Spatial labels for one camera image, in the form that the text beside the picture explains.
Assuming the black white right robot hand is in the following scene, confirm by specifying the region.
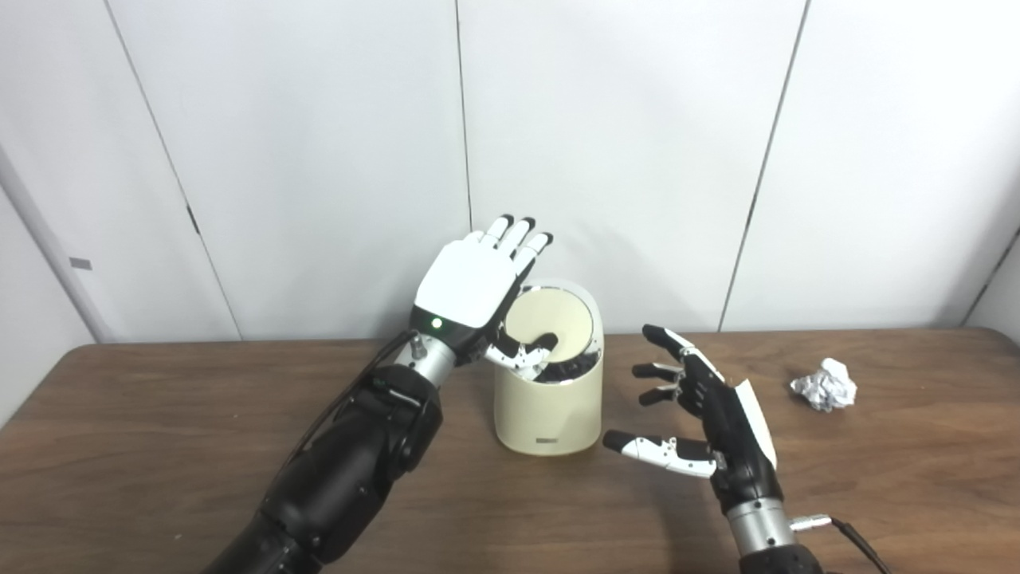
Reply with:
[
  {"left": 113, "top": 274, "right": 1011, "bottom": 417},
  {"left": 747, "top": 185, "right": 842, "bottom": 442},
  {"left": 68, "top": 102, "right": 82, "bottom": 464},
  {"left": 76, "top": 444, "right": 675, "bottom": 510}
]
[{"left": 602, "top": 324, "right": 783, "bottom": 515}]

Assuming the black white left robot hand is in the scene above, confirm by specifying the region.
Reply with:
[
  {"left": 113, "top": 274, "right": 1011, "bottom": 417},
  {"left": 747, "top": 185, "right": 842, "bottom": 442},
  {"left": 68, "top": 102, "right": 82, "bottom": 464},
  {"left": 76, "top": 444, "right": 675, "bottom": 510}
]
[{"left": 409, "top": 214, "right": 559, "bottom": 383}]

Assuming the foil ball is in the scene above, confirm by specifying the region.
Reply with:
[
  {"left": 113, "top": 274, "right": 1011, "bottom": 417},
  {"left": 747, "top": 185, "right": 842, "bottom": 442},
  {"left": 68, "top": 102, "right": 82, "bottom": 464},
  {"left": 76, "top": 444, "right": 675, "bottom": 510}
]
[{"left": 790, "top": 358, "right": 858, "bottom": 413}]

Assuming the round cream bin lid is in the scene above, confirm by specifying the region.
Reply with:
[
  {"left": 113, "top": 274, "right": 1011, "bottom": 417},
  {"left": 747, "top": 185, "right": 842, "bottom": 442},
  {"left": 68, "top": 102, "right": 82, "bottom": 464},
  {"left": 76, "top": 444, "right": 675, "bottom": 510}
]
[{"left": 505, "top": 289, "right": 594, "bottom": 360}]

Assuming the black bin liner bag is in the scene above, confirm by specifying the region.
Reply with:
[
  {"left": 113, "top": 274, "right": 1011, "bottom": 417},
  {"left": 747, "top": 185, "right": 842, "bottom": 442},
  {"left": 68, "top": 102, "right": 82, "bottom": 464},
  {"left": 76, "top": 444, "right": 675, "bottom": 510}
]
[{"left": 518, "top": 347, "right": 600, "bottom": 387}]

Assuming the cream-colored cylindrical bin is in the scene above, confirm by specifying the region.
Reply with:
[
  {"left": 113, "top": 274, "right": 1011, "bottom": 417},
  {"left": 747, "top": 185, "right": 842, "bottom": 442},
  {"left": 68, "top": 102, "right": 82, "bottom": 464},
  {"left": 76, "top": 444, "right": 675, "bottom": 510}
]
[{"left": 493, "top": 277, "right": 605, "bottom": 457}]

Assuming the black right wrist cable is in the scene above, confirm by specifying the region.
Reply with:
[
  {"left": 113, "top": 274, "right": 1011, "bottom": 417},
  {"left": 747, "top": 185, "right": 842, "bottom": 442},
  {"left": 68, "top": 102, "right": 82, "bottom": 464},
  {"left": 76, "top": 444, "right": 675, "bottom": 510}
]
[{"left": 790, "top": 515, "right": 893, "bottom": 574}]

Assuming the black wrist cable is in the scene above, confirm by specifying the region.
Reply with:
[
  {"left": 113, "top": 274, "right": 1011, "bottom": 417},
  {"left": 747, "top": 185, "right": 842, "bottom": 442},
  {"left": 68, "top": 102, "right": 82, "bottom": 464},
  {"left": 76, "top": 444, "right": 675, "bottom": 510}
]
[
  {"left": 287, "top": 330, "right": 420, "bottom": 479},
  {"left": 790, "top": 515, "right": 893, "bottom": 574}
]

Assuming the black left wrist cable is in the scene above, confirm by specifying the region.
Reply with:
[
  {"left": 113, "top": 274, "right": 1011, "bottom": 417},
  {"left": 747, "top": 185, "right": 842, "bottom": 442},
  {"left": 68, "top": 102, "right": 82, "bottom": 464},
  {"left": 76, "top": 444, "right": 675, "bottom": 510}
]
[{"left": 287, "top": 330, "right": 420, "bottom": 479}]

